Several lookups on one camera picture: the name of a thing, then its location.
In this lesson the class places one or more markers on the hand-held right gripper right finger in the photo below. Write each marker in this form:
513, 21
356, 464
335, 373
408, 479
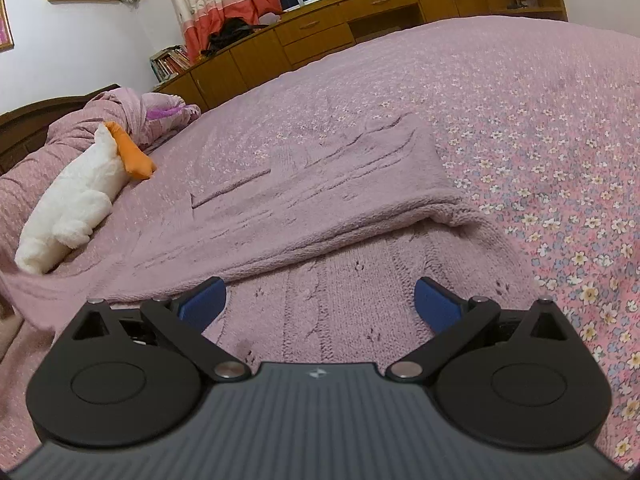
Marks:
434, 310

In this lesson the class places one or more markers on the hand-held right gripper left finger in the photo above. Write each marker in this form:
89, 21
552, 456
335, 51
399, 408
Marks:
202, 306

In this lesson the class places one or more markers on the pink knit sweater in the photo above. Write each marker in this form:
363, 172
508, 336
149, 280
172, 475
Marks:
300, 200

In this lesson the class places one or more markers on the white plush duck toy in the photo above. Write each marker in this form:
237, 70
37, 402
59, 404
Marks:
75, 200

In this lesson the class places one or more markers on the pink floral bedsheet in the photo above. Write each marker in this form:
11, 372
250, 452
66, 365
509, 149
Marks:
500, 110

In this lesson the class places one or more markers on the pink rolled quilt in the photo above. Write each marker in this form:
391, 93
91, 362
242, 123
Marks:
125, 110

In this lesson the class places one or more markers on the row of books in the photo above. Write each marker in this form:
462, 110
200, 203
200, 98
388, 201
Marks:
170, 62

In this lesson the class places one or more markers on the dark wooden headboard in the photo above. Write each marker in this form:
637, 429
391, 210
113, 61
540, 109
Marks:
20, 120

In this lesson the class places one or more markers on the black bag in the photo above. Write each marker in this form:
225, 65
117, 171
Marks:
232, 35

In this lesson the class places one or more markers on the floral curtain with orange hem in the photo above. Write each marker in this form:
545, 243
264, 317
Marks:
210, 5

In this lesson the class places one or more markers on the long wooden cabinet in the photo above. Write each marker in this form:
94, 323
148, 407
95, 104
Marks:
390, 5

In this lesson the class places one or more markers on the small items on shelf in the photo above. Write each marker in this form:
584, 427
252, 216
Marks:
522, 2

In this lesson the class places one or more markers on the framed wall picture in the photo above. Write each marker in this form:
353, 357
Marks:
5, 15

